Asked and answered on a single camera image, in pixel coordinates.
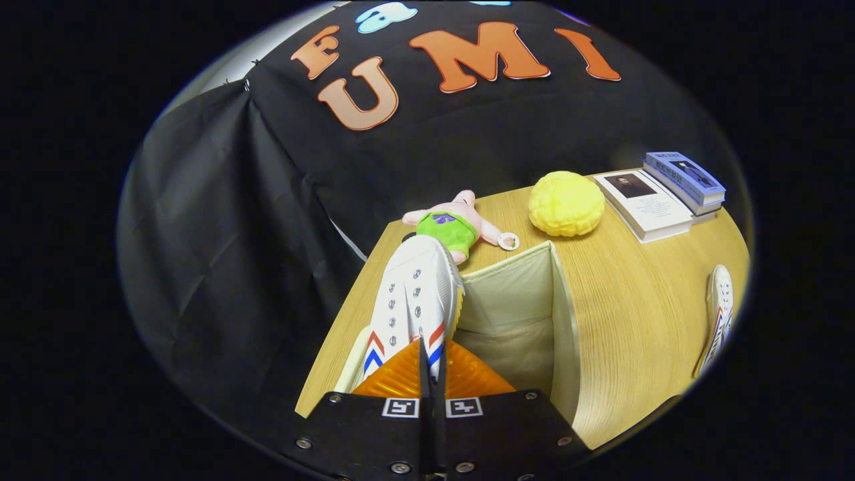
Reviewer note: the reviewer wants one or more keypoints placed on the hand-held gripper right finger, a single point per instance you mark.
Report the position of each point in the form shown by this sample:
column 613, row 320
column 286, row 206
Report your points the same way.
column 507, row 434

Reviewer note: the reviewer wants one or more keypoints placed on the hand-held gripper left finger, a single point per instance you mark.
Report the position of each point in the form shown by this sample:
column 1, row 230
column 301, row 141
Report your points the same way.
column 361, row 434

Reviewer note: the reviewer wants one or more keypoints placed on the beige fabric storage box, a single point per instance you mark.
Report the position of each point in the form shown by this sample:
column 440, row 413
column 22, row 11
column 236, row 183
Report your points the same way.
column 514, row 294

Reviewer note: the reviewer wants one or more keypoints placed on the white striped canvas shoe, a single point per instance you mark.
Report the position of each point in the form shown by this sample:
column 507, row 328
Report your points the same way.
column 720, row 300
column 414, row 294

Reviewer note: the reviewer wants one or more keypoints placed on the pink and green plush toy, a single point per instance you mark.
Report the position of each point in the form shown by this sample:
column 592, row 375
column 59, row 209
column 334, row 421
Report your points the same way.
column 447, row 230

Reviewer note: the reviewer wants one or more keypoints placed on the yellow plush ball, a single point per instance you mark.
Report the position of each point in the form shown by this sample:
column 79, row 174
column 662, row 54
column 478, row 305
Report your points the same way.
column 566, row 204

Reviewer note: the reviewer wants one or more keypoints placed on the white portrait cover book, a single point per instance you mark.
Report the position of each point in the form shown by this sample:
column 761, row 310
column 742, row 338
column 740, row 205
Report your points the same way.
column 651, row 207

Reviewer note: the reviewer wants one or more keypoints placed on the grey book under blue book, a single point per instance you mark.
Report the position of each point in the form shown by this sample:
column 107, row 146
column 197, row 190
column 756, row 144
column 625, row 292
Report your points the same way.
column 705, row 212

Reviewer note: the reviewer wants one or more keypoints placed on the blue cover book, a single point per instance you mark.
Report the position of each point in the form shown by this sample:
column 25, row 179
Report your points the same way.
column 681, row 174

